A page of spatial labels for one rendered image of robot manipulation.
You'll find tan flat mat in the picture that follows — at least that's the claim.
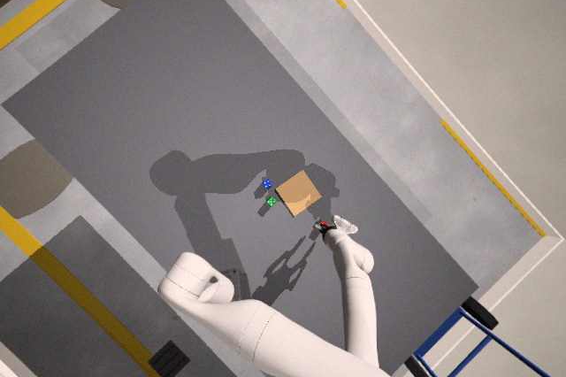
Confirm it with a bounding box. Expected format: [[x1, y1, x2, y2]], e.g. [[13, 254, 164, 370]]
[[276, 170, 322, 216]]

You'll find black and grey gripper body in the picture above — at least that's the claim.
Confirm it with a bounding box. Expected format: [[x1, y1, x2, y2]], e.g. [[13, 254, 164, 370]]
[[320, 226, 335, 242]]

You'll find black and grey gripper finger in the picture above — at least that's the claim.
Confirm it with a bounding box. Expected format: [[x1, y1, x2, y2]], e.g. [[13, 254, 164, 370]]
[[313, 221, 328, 234]]

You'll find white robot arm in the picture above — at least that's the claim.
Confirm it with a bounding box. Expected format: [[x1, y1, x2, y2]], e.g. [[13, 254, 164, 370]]
[[157, 215, 390, 377]]

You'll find green die with white pips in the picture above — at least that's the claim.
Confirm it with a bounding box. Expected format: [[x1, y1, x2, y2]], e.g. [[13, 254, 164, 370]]
[[266, 196, 276, 207]]

